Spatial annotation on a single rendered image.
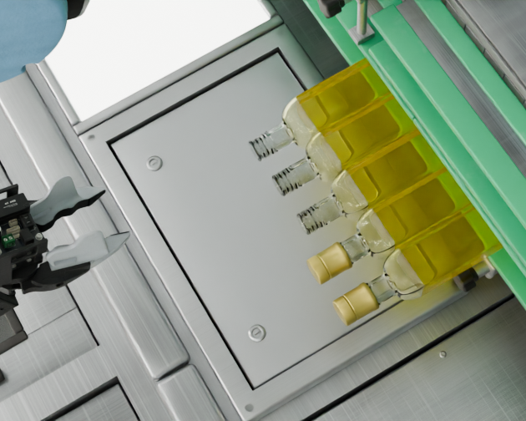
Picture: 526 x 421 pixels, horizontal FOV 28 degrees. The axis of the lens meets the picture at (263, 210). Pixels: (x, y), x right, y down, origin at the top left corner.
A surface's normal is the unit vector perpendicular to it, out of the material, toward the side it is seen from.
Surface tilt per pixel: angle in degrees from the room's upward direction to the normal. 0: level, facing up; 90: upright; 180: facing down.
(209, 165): 90
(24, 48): 81
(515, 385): 89
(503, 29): 90
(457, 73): 90
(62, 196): 100
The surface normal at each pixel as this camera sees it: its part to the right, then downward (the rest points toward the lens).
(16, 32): 0.36, 0.87
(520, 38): -0.07, -0.36
